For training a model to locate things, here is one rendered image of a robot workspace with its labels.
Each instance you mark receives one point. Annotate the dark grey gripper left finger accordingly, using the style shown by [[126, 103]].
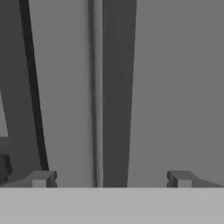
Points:
[[39, 178]]

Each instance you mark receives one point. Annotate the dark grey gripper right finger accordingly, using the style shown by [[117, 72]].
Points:
[[182, 178]]

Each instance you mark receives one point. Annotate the light grey fridge door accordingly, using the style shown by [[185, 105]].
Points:
[[64, 93]]

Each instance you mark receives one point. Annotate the dark grey fridge door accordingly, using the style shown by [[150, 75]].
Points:
[[178, 87]]

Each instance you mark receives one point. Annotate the dark grey cabinet side panel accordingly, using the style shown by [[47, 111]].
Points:
[[13, 58]]

